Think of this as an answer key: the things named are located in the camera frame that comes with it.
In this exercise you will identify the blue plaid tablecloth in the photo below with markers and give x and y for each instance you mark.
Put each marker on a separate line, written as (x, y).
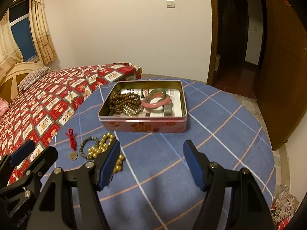
(161, 154)

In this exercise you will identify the brown door frame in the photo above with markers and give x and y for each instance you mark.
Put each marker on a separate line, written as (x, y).
(214, 42)

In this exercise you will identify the green jade bangle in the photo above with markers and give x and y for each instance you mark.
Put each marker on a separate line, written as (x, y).
(156, 91)

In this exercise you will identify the white wall switch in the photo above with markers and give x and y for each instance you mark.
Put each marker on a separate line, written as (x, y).
(170, 4)

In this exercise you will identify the beige left curtain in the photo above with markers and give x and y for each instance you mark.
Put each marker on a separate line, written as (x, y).
(10, 53)

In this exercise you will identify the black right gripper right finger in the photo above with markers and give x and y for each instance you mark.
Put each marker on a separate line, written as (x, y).
(248, 208)

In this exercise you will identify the red patchwork bedspread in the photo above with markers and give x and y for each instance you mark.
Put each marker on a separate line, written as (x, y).
(39, 112)

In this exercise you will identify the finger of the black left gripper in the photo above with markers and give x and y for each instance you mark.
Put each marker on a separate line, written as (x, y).
(35, 171)
(9, 162)

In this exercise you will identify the pink pillow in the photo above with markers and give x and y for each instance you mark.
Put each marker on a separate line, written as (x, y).
(4, 107)

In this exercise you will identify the window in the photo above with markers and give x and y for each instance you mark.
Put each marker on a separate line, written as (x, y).
(19, 18)

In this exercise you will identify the pink bangle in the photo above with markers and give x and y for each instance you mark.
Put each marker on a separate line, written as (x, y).
(155, 101)

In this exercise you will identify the printed paper in tin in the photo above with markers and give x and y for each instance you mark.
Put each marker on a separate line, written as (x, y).
(128, 102)

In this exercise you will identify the red paper door decoration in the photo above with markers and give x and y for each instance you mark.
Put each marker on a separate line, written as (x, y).
(287, 3)

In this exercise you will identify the brown wooden door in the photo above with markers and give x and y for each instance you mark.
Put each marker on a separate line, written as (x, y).
(281, 88)

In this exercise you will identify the pink metal tin box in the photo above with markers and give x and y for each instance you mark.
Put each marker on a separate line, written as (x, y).
(144, 124)

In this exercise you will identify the beige patterned curtain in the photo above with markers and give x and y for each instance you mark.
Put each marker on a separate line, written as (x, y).
(43, 44)

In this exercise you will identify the cream wooden headboard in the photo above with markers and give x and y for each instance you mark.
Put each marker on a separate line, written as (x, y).
(9, 89)

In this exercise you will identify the striped pillow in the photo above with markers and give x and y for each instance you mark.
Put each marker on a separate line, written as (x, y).
(32, 77)

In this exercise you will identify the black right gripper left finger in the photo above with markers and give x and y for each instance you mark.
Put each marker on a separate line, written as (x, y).
(71, 197)

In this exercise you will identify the clutter pile on floor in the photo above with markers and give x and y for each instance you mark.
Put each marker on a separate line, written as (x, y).
(283, 209)

